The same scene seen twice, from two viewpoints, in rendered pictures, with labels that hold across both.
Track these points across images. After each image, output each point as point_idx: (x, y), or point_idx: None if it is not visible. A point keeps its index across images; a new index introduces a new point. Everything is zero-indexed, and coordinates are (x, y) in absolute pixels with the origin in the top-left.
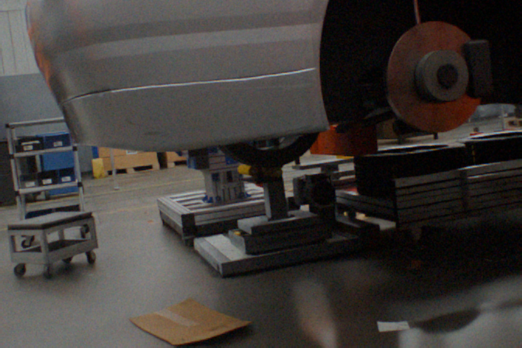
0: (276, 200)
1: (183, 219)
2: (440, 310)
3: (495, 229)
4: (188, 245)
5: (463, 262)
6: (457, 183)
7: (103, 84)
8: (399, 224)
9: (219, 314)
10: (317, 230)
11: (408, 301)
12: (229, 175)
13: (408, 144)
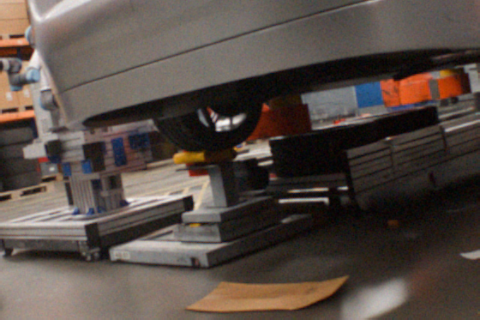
0: (229, 185)
1: (87, 230)
2: None
3: (407, 196)
4: (93, 260)
5: (432, 215)
6: (387, 153)
7: None
8: (355, 194)
9: (284, 284)
10: (275, 211)
11: (450, 241)
12: (112, 180)
13: (153, 169)
